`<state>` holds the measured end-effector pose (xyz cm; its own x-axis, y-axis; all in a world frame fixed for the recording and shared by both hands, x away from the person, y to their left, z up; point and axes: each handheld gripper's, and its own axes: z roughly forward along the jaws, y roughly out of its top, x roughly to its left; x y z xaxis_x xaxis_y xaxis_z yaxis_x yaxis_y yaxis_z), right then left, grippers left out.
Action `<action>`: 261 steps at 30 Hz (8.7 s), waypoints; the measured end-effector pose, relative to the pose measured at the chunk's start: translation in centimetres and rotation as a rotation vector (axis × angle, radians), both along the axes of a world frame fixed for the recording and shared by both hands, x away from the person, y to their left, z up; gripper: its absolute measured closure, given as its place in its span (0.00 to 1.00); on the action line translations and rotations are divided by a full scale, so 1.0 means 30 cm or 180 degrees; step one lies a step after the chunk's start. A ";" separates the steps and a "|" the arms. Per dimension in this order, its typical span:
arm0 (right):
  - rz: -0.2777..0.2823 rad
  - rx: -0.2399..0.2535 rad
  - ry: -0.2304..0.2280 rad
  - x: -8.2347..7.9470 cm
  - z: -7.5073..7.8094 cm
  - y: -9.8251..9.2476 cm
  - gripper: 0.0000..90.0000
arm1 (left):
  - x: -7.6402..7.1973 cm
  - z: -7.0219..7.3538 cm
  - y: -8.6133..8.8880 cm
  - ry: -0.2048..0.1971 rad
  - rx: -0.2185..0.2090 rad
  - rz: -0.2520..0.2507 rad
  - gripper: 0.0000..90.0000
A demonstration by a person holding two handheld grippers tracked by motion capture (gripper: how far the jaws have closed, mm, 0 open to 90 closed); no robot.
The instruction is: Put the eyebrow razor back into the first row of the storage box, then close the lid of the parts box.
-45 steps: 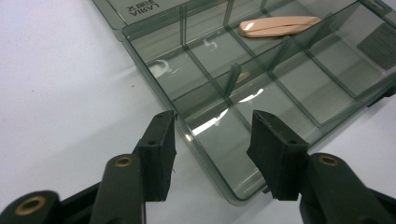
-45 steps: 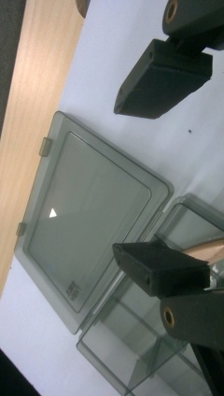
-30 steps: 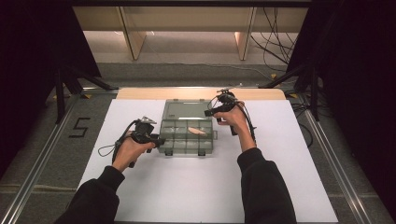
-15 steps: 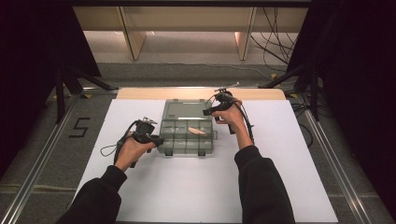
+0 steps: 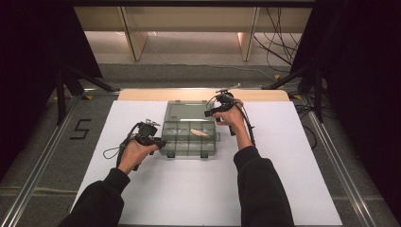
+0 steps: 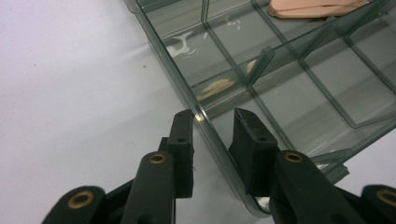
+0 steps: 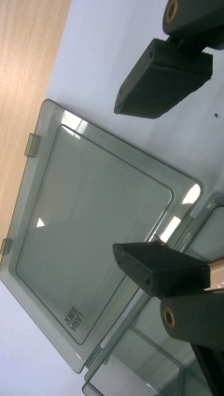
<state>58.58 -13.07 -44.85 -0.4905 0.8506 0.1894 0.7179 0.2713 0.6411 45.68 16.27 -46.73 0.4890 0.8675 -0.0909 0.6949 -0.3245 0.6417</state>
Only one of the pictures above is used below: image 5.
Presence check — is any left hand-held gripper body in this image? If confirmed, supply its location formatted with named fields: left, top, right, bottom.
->
left=133, top=118, right=161, bottom=140

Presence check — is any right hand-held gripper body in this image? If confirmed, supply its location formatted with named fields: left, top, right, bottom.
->
left=215, top=82, right=242, bottom=109

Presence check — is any grey transparent compartment box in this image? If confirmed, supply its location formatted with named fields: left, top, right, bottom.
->
left=158, top=99, right=221, bottom=159

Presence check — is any person's right hand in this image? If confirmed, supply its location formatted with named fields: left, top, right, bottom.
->
left=213, top=99, right=246, bottom=135

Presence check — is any person's left hand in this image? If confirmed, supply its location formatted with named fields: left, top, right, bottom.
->
left=117, top=138, right=160, bottom=175

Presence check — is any pale orange lure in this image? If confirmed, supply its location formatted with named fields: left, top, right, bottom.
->
left=189, top=128, right=210, bottom=138

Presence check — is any wooden table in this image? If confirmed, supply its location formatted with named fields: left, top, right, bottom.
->
left=117, top=88, right=290, bottom=102

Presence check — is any white table sheet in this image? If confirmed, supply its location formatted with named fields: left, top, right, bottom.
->
left=71, top=99, right=343, bottom=227

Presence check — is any wooden cabinet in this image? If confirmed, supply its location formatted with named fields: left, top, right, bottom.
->
left=74, top=6, right=314, bottom=62

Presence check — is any black metal stand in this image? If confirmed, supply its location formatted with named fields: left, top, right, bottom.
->
left=54, top=64, right=121, bottom=127
left=261, top=58, right=326, bottom=125

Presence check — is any black curtain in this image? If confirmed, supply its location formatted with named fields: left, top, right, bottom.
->
left=0, top=0, right=104, bottom=181
left=289, top=0, right=401, bottom=218

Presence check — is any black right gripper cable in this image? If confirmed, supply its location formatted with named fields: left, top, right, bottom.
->
left=235, top=102, right=257, bottom=148

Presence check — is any bundle of black floor cables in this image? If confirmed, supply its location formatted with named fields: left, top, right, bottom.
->
left=253, top=7, right=305, bottom=66

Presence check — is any aluminium floor rail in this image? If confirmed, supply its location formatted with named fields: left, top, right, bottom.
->
left=305, top=109, right=378, bottom=227
left=0, top=94, right=81, bottom=227

